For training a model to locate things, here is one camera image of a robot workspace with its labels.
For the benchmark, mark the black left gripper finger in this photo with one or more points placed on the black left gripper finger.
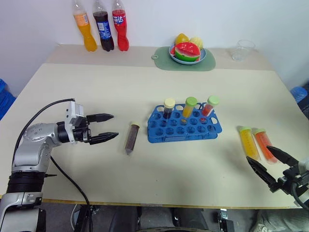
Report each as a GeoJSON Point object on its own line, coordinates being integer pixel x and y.
{"type": "Point", "coordinates": [103, 137]}
{"type": "Point", "coordinates": [101, 117]}

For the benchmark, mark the green silicone mat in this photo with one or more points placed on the green silicone mat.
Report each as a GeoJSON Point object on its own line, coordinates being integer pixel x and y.
{"type": "Point", "coordinates": [164, 60]}

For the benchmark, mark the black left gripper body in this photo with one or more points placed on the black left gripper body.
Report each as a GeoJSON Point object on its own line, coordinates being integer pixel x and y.
{"type": "Point", "coordinates": [81, 133]}

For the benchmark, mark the red soda bottle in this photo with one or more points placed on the red soda bottle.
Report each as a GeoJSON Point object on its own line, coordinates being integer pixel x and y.
{"type": "Point", "coordinates": [121, 31]}

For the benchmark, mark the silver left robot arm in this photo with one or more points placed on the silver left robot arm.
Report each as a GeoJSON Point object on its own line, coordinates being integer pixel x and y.
{"type": "Point", "coordinates": [29, 154]}

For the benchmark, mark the dark cola bottle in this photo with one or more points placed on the dark cola bottle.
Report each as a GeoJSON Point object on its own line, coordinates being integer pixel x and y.
{"type": "Point", "coordinates": [103, 31]}

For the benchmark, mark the blue water jug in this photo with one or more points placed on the blue water jug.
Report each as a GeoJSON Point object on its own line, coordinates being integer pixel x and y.
{"type": "Point", "coordinates": [299, 93]}

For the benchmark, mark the dark purple tube, cream cap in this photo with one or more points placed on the dark purple tube, cream cap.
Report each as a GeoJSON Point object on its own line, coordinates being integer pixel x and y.
{"type": "Point", "coordinates": [131, 139]}
{"type": "Point", "coordinates": [169, 108]}

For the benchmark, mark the dark rounded shape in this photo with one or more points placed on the dark rounded shape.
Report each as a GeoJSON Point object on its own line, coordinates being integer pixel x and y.
{"type": "Point", "coordinates": [164, 220]}

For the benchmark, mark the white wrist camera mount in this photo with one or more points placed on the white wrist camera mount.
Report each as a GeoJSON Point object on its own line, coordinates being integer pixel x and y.
{"type": "Point", "coordinates": [74, 113]}
{"type": "Point", "coordinates": [304, 164]}

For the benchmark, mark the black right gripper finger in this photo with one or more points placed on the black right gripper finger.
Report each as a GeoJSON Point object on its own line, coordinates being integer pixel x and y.
{"type": "Point", "coordinates": [259, 170]}
{"type": "Point", "coordinates": [282, 155]}

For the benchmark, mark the toy watermelon slice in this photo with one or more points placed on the toy watermelon slice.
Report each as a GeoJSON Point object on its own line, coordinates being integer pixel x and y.
{"type": "Point", "coordinates": [187, 51]}

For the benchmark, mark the orange soda bottle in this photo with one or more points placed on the orange soda bottle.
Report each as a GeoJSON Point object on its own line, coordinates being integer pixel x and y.
{"type": "Point", "coordinates": [87, 31]}

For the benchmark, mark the clear plastic cup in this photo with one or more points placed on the clear plastic cup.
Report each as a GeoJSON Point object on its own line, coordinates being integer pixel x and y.
{"type": "Point", "coordinates": [242, 50]}

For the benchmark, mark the yellow toy pepper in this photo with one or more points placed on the yellow toy pepper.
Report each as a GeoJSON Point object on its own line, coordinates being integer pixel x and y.
{"type": "Point", "coordinates": [181, 38]}

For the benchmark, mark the yellow tube, green cap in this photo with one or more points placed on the yellow tube, green cap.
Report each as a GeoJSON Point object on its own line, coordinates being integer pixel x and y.
{"type": "Point", "coordinates": [188, 108]}
{"type": "Point", "coordinates": [249, 142]}

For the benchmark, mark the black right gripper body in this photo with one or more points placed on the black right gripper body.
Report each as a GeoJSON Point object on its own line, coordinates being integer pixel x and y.
{"type": "Point", "coordinates": [288, 180]}

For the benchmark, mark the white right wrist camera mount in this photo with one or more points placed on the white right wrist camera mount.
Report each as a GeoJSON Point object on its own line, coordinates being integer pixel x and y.
{"type": "Point", "coordinates": [304, 164]}

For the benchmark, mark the light blue plate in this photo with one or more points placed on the light blue plate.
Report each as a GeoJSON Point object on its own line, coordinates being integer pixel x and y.
{"type": "Point", "coordinates": [186, 61]}

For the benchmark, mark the red tube, green cap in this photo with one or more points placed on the red tube, green cap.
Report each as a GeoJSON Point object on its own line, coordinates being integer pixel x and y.
{"type": "Point", "coordinates": [209, 106]}

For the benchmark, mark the blue plastic test tube rack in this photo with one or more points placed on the blue plastic test tube rack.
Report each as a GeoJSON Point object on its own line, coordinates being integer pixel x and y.
{"type": "Point", "coordinates": [183, 129]}

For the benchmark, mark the orange tube, orange cap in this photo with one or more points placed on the orange tube, orange cap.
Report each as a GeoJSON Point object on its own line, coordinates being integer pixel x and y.
{"type": "Point", "coordinates": [264, 145]}

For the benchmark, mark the black table clamp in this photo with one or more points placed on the black table clamp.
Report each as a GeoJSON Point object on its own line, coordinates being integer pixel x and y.
{"type": "Point", "coordinates": [224, 221]}

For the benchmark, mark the pale yellow toy fruit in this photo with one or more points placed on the pale yellow toy fruit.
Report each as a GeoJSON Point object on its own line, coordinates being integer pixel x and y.
{"type": "Point", "coordinates": [196, 41]}

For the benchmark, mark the blue plastic crate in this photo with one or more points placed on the blue plastic crate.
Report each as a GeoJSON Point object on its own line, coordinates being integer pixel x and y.
{"type": "Point", "coordinates": [6, 96]}

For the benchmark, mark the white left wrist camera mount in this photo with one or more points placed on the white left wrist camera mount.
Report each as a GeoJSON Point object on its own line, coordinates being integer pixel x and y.
{"type": "Point", "coordinates": [74, 113]}

